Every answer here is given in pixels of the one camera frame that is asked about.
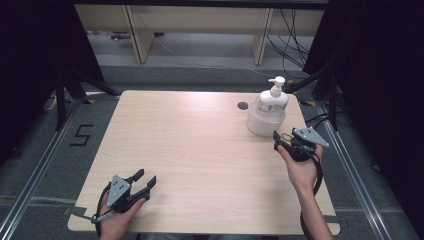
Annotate black metal stand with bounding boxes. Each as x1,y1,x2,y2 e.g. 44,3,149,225
54,65,122,132
283,63,340,132

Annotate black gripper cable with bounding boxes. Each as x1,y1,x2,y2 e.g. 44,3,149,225
299,151,325,240

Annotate person's left hand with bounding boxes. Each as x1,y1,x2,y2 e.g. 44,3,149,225
99,192,147,240

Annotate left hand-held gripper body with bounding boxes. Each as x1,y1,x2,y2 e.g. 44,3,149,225
106,173,138,214

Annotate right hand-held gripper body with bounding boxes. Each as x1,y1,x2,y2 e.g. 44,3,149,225
284,126,330,164

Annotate white plastic basket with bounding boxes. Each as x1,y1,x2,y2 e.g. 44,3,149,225
246,99,287,137

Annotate white pump bottle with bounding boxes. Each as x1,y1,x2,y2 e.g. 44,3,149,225
255,75,290,117

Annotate dark curtain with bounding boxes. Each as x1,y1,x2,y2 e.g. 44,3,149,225
302,0,424,232
0,0,105,168

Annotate aluminium floor rail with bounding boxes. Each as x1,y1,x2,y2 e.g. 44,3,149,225
0,97,85,240
315,101,395,240

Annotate person's right hand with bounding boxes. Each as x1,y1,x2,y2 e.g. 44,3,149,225
276,143,324,195

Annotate black cable with silver plug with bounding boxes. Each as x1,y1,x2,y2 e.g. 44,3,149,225
91,182,114,238

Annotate black floor cable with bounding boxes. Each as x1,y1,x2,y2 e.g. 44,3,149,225
304,112,332,134

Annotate bundle of black cables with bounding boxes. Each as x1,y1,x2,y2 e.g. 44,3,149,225
265,8,315,80

